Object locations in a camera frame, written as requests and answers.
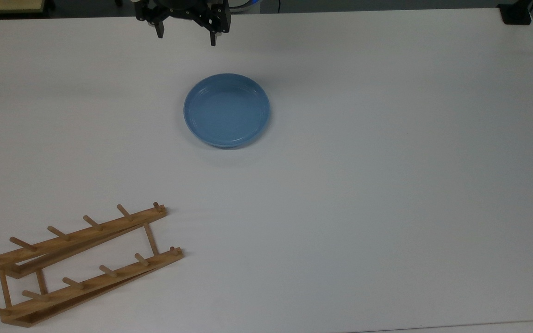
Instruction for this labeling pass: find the black Franka gripper body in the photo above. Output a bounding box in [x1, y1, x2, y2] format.
[136, 0, 231, 34]

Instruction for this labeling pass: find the blue round plate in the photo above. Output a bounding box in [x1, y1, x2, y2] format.
[183, 73, 271, 149]

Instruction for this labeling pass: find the wooden plate rack with pegs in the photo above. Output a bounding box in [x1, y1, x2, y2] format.
[0, 202, 184, 328]

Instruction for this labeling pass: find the light wooden desk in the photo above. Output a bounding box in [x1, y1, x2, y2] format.
[0, 0, 46, 16]

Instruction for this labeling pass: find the black table clamp block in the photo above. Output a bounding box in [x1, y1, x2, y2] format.
[498, 3, 533, 26]

